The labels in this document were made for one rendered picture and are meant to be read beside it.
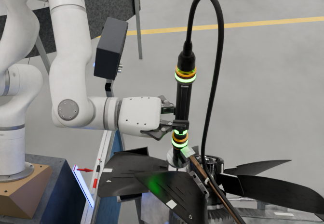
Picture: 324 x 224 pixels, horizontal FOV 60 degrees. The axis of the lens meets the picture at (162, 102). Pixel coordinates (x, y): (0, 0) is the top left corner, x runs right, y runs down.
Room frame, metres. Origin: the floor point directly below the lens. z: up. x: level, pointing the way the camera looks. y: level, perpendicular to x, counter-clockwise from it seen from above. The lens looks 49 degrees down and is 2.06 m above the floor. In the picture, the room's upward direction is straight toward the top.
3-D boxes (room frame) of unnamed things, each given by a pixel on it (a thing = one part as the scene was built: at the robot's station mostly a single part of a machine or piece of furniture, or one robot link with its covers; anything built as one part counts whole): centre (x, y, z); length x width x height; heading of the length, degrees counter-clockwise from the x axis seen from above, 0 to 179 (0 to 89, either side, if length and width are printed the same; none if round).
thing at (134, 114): (0.44, 0.06, 1.50); 0.11 x 0.10 x 0.07; 86
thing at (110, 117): (0.45, 0.12, 1.50); 0.09 x 0.03 x 0.08; 176
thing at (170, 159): (0.42, -0.05, 1.35); 0.09 x 0.07 x 0.10; 31
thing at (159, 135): (0.40, 0.03, 1.50); 0.08 x 0.06 x 0.01; 26
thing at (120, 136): (0.99, 0.27, 0.39); 0.04 x 0.04 x 0.78; 86
